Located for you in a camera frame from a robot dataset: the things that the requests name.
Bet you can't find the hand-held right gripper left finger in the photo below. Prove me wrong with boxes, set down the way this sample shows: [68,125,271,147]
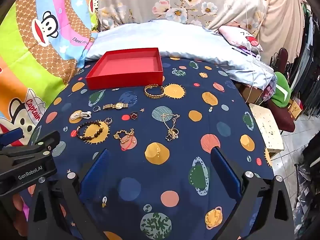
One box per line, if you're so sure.
[27,149,110,240]

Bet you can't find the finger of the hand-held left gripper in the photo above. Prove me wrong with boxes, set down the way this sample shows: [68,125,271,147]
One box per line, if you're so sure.
[0,127,23,148]
[0,131,62,167]

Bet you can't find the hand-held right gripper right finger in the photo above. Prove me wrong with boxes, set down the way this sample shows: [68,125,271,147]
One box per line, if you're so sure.
[211,147,296,240]

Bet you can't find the dark bead bracelet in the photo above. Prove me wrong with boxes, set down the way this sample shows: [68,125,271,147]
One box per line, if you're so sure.
[76,120,104,140]

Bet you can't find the white pearl bracelet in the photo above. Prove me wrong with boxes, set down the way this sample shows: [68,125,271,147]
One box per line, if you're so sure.
[69,110,92,122]

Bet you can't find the gold charm bracelet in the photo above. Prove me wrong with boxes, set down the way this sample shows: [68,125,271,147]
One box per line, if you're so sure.
[114,129,137,145]

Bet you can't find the gold wrist watch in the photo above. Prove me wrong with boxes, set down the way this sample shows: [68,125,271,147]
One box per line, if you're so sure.
[102,102,129,110]

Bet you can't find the gold clover pendant necklace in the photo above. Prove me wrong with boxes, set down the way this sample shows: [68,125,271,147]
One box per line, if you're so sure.
[160,113,180,141]

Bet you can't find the gold chain link bracelet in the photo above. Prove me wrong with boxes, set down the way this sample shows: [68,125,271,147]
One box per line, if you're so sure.
[144,84,165,99]

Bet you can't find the red cardboard box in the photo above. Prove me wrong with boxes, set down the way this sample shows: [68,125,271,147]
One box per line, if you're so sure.
[86,47,164,90]

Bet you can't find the navy planet print bedsheet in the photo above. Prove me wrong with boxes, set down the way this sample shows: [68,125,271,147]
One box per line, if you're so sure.
[15,56,274,240]

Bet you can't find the white worn stool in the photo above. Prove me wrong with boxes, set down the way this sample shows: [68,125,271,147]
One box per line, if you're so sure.
[249,103,285,159]

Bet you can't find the maroon cloth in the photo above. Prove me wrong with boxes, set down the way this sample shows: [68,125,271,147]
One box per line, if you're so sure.
[267,100,295,132]

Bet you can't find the cartoon monkey blanket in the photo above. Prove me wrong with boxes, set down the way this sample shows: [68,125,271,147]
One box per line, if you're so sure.
[0,0,100,153]

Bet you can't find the green cloth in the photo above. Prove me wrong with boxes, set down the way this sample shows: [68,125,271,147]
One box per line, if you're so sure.
[269,72,293,108]

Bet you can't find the purple notebook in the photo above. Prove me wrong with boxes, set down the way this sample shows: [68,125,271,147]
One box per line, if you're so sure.
[231,46,254,57]

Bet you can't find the dark wooden chair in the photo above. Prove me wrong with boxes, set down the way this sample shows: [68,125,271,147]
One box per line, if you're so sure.
[269,47,295,73]

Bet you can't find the pink plush pillow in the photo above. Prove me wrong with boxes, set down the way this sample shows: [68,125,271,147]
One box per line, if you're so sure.
[219,25,263,52]

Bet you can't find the hanging clothes rack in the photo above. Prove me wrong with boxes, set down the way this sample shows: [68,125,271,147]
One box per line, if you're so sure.
[287,2,320,120]

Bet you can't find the light blue pillow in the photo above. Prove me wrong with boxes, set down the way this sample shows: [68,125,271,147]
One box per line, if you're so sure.
[84,19,274,90]

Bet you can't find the beige hanging cloth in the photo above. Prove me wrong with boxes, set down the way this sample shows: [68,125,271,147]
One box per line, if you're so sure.
[257,0,310,65]

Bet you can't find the floral print blanket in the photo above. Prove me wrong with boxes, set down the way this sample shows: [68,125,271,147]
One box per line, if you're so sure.
[96,0,273,30]

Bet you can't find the white charging cable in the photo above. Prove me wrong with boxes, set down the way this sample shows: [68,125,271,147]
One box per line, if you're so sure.
[244,0,265,105]

